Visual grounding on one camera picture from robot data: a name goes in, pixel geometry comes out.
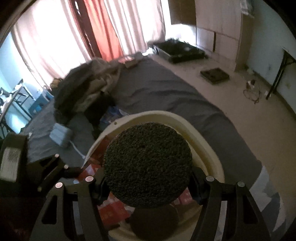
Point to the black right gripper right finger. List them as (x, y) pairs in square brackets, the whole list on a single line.
[(243, 219)]

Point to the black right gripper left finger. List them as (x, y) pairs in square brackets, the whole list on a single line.
[(71, 212)]

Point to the small red box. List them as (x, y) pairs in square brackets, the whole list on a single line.
[(88, 170)]

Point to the large red box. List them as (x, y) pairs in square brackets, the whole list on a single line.
[(184, 199)]

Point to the red box with white text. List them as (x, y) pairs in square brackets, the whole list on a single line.
[(97, 156)]

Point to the white power adapter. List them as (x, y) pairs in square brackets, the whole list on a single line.
[(62, 136)]

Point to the cream plastic tray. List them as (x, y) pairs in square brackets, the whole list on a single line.
[(203, 157)]

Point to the blue printed bag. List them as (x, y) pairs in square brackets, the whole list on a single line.
[(113, 113)]

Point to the crumpled clothes pile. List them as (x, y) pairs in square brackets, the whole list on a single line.
[(83, 85)]

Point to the black flat tray on floor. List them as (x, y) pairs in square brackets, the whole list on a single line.
[(215, 75)]

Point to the grey mattress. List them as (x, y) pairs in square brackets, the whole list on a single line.
[(151, 86)]

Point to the pink curtain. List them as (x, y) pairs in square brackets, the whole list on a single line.
[(53, 37)]

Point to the black folding table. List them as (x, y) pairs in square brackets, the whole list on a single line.
[(287, 60)]

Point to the black open suitcase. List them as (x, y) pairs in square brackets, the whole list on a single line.
[(176, 51)]

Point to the wooden wardrobe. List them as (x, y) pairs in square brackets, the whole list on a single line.
[(223, 28)]

